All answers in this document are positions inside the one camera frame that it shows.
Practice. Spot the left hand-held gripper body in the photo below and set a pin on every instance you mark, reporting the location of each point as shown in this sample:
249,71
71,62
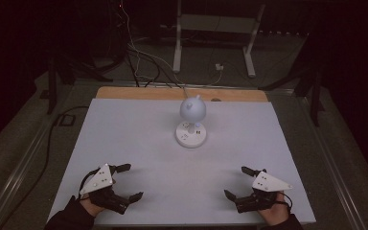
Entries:
100,180

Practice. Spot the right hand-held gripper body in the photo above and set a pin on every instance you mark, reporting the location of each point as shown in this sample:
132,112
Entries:
268,183

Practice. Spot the person's left hand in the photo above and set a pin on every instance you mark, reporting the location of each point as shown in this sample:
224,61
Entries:
91,207

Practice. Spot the person's right hand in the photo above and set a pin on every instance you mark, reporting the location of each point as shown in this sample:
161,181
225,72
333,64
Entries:
278,212

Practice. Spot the white table mat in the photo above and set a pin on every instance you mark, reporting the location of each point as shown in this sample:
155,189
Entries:
159,166

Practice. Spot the wooden table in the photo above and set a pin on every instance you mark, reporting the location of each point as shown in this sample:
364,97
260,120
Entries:
159,93

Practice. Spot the white desk lamp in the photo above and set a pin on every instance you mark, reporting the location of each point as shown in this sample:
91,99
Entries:
192,110

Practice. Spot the black tripod stand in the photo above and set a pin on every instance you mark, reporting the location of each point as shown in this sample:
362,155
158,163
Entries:
314,96
52,86

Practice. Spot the grey metal stand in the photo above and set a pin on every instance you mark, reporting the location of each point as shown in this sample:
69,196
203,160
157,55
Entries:
216,24

